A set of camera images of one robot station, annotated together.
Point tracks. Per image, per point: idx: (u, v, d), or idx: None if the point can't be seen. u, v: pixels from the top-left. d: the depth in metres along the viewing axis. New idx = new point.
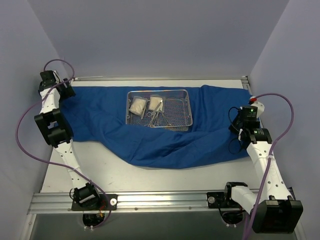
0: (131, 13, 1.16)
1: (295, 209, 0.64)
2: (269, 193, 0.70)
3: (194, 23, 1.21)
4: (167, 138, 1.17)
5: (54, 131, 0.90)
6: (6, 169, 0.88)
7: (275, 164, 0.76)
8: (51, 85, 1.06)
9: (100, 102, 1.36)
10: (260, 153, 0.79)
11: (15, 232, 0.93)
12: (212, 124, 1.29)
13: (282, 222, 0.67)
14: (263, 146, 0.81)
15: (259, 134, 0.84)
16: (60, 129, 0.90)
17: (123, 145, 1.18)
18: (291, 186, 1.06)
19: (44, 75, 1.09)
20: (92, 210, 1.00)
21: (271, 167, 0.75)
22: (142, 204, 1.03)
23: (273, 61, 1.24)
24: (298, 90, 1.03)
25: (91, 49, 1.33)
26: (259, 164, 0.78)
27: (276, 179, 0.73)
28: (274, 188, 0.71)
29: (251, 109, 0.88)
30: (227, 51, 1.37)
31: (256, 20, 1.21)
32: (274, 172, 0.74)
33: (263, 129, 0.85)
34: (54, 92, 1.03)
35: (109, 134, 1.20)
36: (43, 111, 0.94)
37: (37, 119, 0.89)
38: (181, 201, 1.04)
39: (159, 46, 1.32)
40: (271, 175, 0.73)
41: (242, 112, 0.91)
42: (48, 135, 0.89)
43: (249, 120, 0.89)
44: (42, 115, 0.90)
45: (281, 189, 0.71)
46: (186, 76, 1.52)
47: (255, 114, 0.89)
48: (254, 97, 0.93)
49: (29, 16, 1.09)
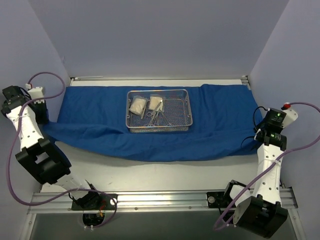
0: (131, 13, 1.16)
1: (279, 215, 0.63)
2: (259, 192, 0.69)
3: (194, 23, 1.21)
4: (173, 139, 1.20)
5: (46, 166, 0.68)
6: (6, 169, 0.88)
7: (278, 171, 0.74)
8: (18, 101, 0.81)
9: (93, 109, 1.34)
10: (267, 155, 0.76)
11: (15, 232, 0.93)
12: (214, 123, 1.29)
13: (262, 223, 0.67)
14: (274, 150, 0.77)
15: (275, 138, 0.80)
16: (54, 165, 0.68)
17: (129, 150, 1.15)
18: (291, 186, 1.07)
19: (8, 91, 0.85)
20: (92, 210, 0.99)
21: (271, 171, 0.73)
22: (142, 204, 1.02)
23: (274, 61, 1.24)
24: (298, 90, 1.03)
25: (91, 49, 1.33)
26: (262, 165, 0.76)
27: (272, 184, 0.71)
28: (266, 190, 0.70)
29: (278, 114, 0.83)
30: (227, 51, 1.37)
31: (257, 19, 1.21)
32: (274, 177, 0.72)
33: (282, 136, 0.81)
34: (29, 112, 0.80)
35: (111, 140, 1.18)
36: (24, 144, 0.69)
37: (21, 158, 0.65)
38: (181, 201, 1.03)
39: (160, 46, 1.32)
40: (268, 178, 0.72)
41: (268, 113, 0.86)
42: (41, 174, 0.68)
43: (272, 124, 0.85)
44: (25, 151, 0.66)
45: (274, 193, 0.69)
46: (186, 76, 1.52)
47: (281, 119, 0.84)
48: (289, 103, 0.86)
49: (29, 15, 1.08)
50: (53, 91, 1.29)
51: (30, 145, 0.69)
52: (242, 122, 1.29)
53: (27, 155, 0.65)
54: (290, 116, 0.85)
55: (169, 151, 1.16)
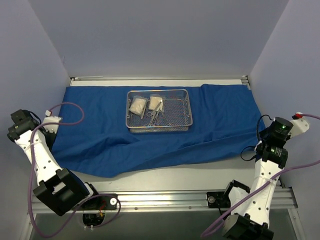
0: (131, 13, 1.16)
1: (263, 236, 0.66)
2: (248, 210, 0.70)
3: (193, 23, 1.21)
4: (175, 143, 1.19)
5: (65, 196, 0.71)
6: (6, 169, 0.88)
7: (270, 190, 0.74)
8: (26, 126, 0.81)
9: (90, 115, 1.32)
10: (263, 173, 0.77)
11: (15, 232, 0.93)
12: (215, 123, 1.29)
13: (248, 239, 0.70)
14: (271, 168, 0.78)
15: (274, 154, 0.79)
16: (72, 194, 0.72)
17: (133, 161, 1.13)
18: (291, 186, 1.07)
19: (16, 115, 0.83)
20: (92, 210, 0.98)
21: (264, 190, 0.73)
22: (142, 204, 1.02)
23: (274, 61, 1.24)
24: (298, 90, 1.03)
25: (91, 49, 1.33)
26: (256, 181, 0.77)
27: (263, 203, 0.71)
28: (255, 210, 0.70)
29: (283, 126, 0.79)
30: (227, 51, 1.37)
31: (257, 19, 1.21)
32: (265, 197, 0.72)
33: (282, 151, 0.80)
34: (40, 137, 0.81)
35: (113, 152, 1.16)
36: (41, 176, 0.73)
37: (40, 194, 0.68)
38: (181, 201, 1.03)
39: (160, 46, 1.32)
40: (259, 197, 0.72)
41: (272, 123, 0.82)
42: (60, 205, 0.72)
43: (275, 135, 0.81)
44: (44, 186, 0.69)
45: (262, 213, 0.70)
46: (186, 76, 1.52)
47: (285, 131, 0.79)
48: (300, 114, 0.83)
49: (29, 16, 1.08)
50: (52, 92, 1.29)
51: (47, 178, 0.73)
52: (242, 122, 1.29)
53: (45, 190, 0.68)
54: (300, 127, 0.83)
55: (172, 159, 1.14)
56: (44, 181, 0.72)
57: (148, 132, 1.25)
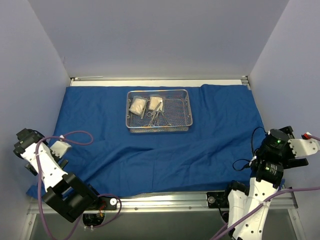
0: (131, 14, 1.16)
1: None
2: (240, 234, 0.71)
3: (193, 23, 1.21)
4: (179, 155, 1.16)
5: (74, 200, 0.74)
6: (6, 170, 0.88)
7: (264, 212, 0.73)
8: (30, 141, 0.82)
9: (88, 124, 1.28)
10: (256, 194, 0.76)
11: (15, 232, 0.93)
12: (216, 123, 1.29)
13: None
14: (265, 188, 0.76)
15: (269, 172, 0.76)
16: (82, 198, 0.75)
17: (135, 180, 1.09)
18: (291, 186, 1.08)
19: (21, 133, 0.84)
20: (92, 210, 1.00)
21: (257, 213, 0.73)
22: (143, 204, 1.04)
23: (274, 61, 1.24)
24: (298, 90, 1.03)
25: (91, 49, 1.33)
26: (249, 202, 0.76)
27: (255, 226, 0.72)
28: (247, 233, 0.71)
29: (278, 140, 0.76)
30: (227, 51, 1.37)
31: (257, 20, 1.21)
32: (258, 220, 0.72)
33: (278, 168, 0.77)
34: (45, 147, 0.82)
35: (114, 171, 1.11)
36: (49, 183, 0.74)
37: (49, 200, 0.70)
38: (181, 201, 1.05)
39: (160, 46, 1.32)
40: (251, 220, 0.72)
41: (268, 137, 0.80)
42: (70, 211, 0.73)
43: (270, 149, 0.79)
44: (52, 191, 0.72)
45: (255, 236, 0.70)
46: (186, 76, 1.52)
47: (281, 146, 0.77)
48: (309, 135, 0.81)
49: (29, 17, 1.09)
50: (52, 92, 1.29)
51: (55, 183, 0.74)
52: (242, 122, 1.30)
53: (54, 195, 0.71)
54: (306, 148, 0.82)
55: (174, 179, 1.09)
56: (53, 187, 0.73)
57: (148, 131, 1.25)
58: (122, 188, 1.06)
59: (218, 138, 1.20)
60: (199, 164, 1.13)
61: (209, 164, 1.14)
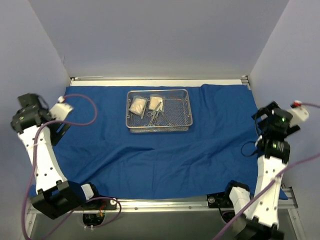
0: (131, 14, 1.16)
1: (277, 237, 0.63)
2: (255, 213, 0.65)
3: (193, 23, 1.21)
4: (179, 155, 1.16)
5: (60, 203, 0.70)
6: (6, 170, 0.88)
7: (278, 188, 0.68)
8: (30, 114, 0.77)
9: (88, 124, 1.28)
10: (266, 171, 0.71)
11: (15, 232, 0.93)
12: (216, 123, 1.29)
13: None
14: (275, 165, 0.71)
15: (277, 149, 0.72)
16: (69, 205, 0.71)
17: (134, 180, 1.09)
18: (291, 186, 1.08)
19: (24, 99, 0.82)
20: (92, 210, 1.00)
21: (269, 189, 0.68)
22: (142, 204, 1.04)
23: (274, 61, 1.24)
24: (298, 89, 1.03)
25: (91, 49, 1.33)
26: (261, 181, 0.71)
27: (270, 203, 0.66)
28: (262, 211, 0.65)
29: (283, 119, 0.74)
30: (227, 51, 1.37)
31: (257, 19, 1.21)
32: (272, 195, 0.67)
33: (285, 145, 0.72)
34: (45, 136, 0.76)
35: (114, 171, 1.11)
36: (41, 183, 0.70)
37: (35, 203, 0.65)
38: (181, 201, 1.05)
39: (160, 46, 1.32)
40: (266, 197, 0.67)
41: (271, 118, 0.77)
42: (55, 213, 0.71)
43: (276, 128, 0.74)
44: (43, 195, 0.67)
45: (271, 213, 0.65)
46: (186, 75, 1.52)
47: (286, 124, 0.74)
48: (298, 102, 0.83)
49: (29, 16, 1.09)
50: (52, 91, 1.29)
51: (48, 187, 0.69)
52: (242, 121, 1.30)
53: (42, 200, 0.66)
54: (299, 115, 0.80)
55: (174, 180, 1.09)
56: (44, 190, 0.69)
57: (148, 131, 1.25)
58: (122, 188, 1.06)
59: (219, 138, 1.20)
60: (198, 164, 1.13)
61: (209, 164, 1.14)
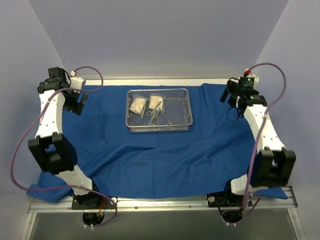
0: (131, 13, 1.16)
1: (290, 159, 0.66)
2: (264, 144, 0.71)
3: (193, 22, 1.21)
4: (179, 155, 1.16)
5: (53, 157, 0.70)
6: (6, 169, 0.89)
7: (270, 123, 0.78)
8: (53, 82, 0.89)
9: (88, 123, 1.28)
10: (256, 114, 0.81)
11: (15, 231, 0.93)
12: (216, 123, 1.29)
13: (276, 173, 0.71)
14: (259, 108, 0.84)
15: (255, 99, 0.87)
16: (60, 160, 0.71)
17: (134, 179, 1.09)
18: (291, 185, 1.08)
19: (52, 71, 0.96)
20: (92, 209, 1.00)
21: (266, 125, 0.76)
22: (142, 203, 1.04)
23: (274, 61, 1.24)
24: (297, 89, 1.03)
25: (91, 49, 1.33)
26: (255, 124, 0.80)
27: (271, 134, 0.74)
28: (269, 141, 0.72)
29: (248, 78, 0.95)
30: (227, 50, 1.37)
31: (257, 18, 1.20)
32: (269, 128, 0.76)
33: (260, 96, 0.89)
34: (59, 99, 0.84)
35: (114, 170, 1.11)
36: (40, 132, 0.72)
37: (31, 146, 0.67)
38: (181, 200, 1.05)
39: (159, 45, 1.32)
40: (266, 131, 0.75)
41: (239, 82, 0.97)
42: (46, 165, 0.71)
43: (246, 88, 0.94)
44: (39, 140, 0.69)
45: (276, 140, 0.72)
46: (186, 75, 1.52)
47: (251, 83, 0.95)
48: (248, 69, 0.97)
49: (28, 15, 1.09)
50: None
51: (45, 135, 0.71)
52: (242, 121, 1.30)
53: (38, 145, 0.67)
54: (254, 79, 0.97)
55: (174, 179, 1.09)
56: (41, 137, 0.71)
57: (148, 130, 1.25)
58: (122, 188, 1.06)
59: (218, 138, 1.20)
60: (198, 164, 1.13)
61: (209, 163, 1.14)
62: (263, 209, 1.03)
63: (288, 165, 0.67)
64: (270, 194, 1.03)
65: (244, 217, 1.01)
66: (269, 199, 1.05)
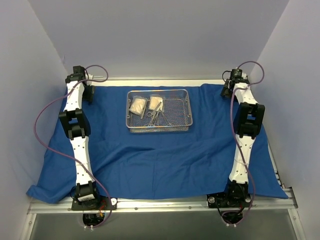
0: (130, 15, 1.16)
1: (259, 108, 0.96)
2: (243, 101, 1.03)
3: (193, 23, 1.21)
4: (179, 155, 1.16)
5: (75, 127, 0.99)
6: (6, 170, 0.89)
7: (249, 92, 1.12)
8: (77, 76, 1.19)
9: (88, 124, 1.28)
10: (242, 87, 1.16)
11: (15, 232, 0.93)
12: (216, 123, 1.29)
13: (253, 122, 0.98)
14: (242, 84, 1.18)
15: (241, 81, 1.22)
16: (80, 127, 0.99)
17: (135, 180, 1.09)
18: (291, 186, 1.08)
19: (75, 69, 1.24)
20: (92, 210, 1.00)
21: (246, 93, 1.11)
22: (142, 204, 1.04)
23: (273, 61, 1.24)
24: (296, 90, 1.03)
25: (91, 50, 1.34)
26: (239, 93, 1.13)
27: (249, 96, 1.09)
28: (247, 100, 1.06)
29: (238, 69, 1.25)
30: (227, 51, 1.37)
31: (257, 20, 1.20)
32: (249, 94, 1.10)
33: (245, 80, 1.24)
34: (80, 88, 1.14)
35: (114, 171, 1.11)
36: (67, 107, 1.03)
37: (61, 116, 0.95)
38: (181, 201, 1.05)
39: (159, 46, 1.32)
40: (246, 94, 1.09)
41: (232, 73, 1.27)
42: (69, 130, 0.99)
43: (236, 77, 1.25)
44: (66, 112, 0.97)
45: (251, 100, 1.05)
46: (186, 76, 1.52)
47: (240, 73, 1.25)
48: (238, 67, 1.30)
49: (28, 16, 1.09)
50: (52, 91, 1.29)
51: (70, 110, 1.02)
52: None
53: (65, 115, 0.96)
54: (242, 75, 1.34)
55: (174, 180, 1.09)
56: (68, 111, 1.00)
57: (148, 130, 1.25)
58: (122, 188, 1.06)
59: (218, 139, 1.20)
60: (198, 165, 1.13)
61: (209, 164, 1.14)
62: (263, 209, 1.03)
63: (259, 113, 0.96)
64: (270, 195, 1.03)
65: (244, 218, 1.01)
66: (269, 200, 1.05)
